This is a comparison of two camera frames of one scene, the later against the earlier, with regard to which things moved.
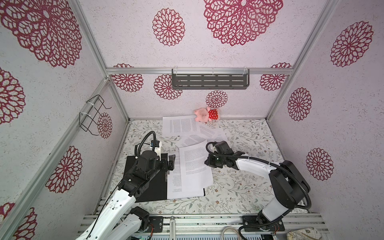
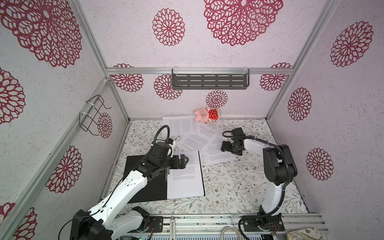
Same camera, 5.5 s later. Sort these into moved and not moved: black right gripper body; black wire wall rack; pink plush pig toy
Moved: black right gripper body
Not moved: pink plush pig toy; black wire wall rack
